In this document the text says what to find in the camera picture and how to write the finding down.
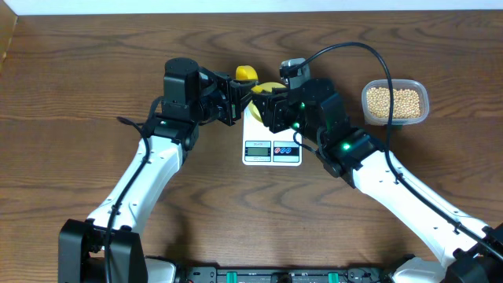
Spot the yellow measuring scoop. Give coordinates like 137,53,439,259
235,65,259,81

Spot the yellow plastic bowl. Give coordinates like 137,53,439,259
248,82,285,123

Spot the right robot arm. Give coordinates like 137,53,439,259
251,79,502,282

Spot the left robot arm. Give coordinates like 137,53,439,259
57,57,258,282

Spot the white digital kitchen scale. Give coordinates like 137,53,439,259
242,104,303,167

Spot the pile of soybeans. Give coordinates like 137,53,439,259
366,87,420,119

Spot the clear plastic container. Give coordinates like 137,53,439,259
362,79,429,126

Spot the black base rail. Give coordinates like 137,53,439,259
174,266,393,283

